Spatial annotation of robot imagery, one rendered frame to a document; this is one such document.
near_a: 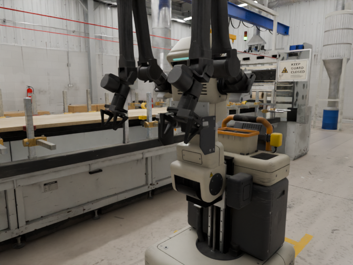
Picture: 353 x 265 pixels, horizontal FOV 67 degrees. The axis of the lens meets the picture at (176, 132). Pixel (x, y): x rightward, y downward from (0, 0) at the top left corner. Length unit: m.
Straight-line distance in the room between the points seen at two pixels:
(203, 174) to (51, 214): 1.56
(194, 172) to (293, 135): 3.59
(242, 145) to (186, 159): 0.33
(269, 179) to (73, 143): 1.56
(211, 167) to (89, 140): 1.39
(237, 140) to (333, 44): 7.43
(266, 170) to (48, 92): 8.72
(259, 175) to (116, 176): 1.58
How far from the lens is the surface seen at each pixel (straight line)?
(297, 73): 4.61
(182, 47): 1.21
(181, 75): 0.81
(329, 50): 8.75
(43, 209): 2.40
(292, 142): 4.72
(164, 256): 1.56
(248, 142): 1.45
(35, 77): 9.49
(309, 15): 11.60
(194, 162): 1.25
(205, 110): 1.13
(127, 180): 2.71
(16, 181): 2.02
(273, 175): 1.37
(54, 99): 9.66
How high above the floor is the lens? 1.16
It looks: 9 degrees down
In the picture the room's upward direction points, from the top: straight up
